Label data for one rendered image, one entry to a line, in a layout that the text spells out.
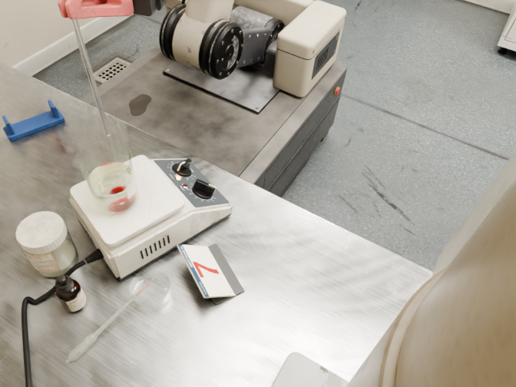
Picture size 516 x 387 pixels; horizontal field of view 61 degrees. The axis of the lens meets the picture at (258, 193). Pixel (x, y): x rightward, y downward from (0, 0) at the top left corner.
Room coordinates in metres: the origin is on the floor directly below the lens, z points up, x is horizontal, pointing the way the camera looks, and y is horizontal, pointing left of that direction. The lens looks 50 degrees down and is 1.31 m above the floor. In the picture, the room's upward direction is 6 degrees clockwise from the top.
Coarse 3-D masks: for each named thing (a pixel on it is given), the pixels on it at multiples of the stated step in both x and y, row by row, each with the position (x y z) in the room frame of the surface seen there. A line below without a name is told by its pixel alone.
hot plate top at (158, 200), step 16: (144, 160) 0.44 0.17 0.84; (144, 176) 0.41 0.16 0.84; (160, 176) 0.41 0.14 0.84; (80, 192) 0.37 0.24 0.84; (144, 192) 0.38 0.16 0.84; (160, 192) 0.38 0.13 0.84; (176, 192) 0.38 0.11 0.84; (80, 208) 0.34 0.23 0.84; (96, 208) 0.34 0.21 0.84; (144, 208) 0.35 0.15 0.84; (160, 208) 0.35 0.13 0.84; (176, 208) 0.35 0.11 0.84; (96, 224) 0.32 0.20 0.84; (112, 224) 0.32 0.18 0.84; (128, 224) 0.32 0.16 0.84; (144, 224) 0.32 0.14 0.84; (112, 240) 0.29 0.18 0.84
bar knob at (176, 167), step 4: (184, 160) 0.47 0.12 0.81; (188, 160) 0.47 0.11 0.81; (176, 164) 0.47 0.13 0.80; (180, 164) 0.45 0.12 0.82; (184, 164) 0.46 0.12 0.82; (188, 164) 0.47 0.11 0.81; (172, 168) 0.45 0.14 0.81; (176, 168) 0.45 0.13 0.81; (180, 168) 0.45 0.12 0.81; (184, 168) 0.46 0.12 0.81; (188, 168) 0.47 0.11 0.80; (176, 172) 0.45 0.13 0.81; (180, 172) 0.45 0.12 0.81; (184, 172) 0.45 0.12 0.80; (188, 172) 0.46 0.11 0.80; (184, 176) 0.45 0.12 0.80; (188, 176) 0.45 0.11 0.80
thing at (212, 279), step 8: (184, 248) 0.33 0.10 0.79; (192, 248) 0.33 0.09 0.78; (200, 248) 0.34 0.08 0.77; (192, 256) 0.32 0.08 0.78; (200, 256) 0.32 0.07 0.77; (208, 256) 0.33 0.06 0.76; (200, 264) 0.31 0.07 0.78; (208, 264) 0.31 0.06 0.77; (200, 272) 0.29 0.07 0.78; (208, 272) 0.30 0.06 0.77; (216, 272) 0.31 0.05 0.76; (208, 280) 0.28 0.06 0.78; (216, 280) 0.29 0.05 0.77; (208, 288) 0.27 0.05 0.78; (216, 288) 0.27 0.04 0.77; (224, 288) 0.28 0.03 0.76
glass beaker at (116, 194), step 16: (96, 144) 0.38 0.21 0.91; (112, 144) 0.39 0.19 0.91; (80, 160) 0.36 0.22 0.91; (96, 160) 0.38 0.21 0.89; (112, 160) 0.39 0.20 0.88; (128, 160) 0.38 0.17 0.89; (96, 176) 0.33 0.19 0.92; (112, 176) 0.34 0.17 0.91; (128, 176) 0.35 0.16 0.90; (96, 192) 0.33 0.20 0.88; (112, 192) 0.33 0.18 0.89; (128, 192) 0.35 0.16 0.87; (112, 208) 0.33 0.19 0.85; (128, 208) 0.34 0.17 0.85
